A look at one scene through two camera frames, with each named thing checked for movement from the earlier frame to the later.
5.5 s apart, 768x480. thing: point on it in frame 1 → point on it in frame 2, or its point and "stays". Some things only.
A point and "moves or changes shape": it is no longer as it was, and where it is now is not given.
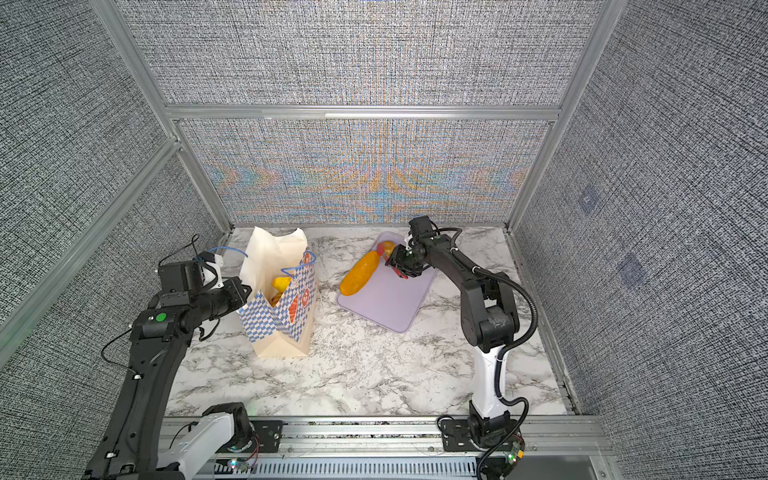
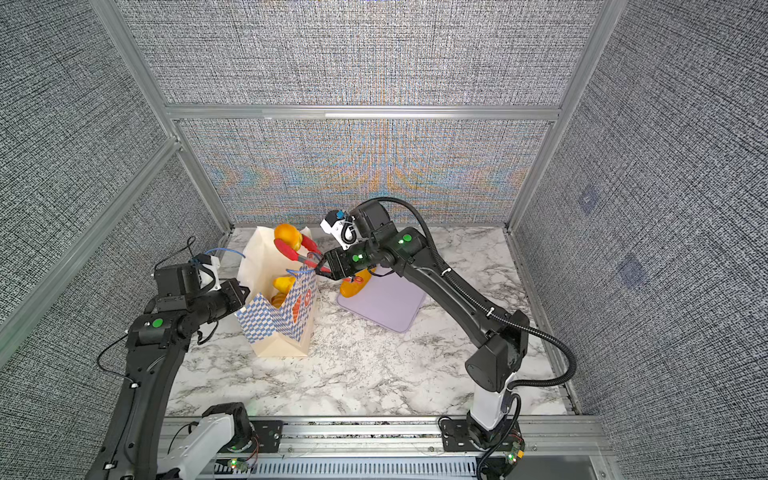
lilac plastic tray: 387,298 stays
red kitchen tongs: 380,250 moves or changes shape
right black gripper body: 407,261 → 361,256
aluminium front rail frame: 408,448 stays
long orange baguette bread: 361,271 stays
